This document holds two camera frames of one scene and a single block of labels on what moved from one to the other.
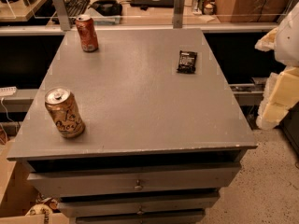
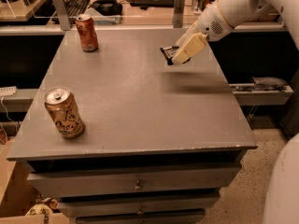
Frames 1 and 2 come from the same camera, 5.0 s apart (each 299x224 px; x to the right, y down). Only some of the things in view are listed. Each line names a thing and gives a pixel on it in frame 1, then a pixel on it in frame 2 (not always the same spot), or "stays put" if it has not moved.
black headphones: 107,7 stays put
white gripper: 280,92 -> 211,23
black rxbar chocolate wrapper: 187,63 -> 168,52
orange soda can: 85,24 stays put
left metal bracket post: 62,9 stays put
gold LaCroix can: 64,109 stays put
